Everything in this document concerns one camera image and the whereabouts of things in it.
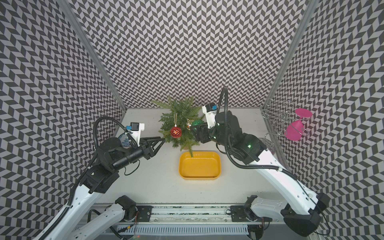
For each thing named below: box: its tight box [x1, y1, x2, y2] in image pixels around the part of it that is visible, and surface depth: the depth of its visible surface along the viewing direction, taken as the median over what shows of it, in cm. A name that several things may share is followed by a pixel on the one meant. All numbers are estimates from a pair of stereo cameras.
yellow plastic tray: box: [178, 151, 222, 181], surface depth 90 cm
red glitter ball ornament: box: [170, 123, 183, 139], surface depth 68 cm
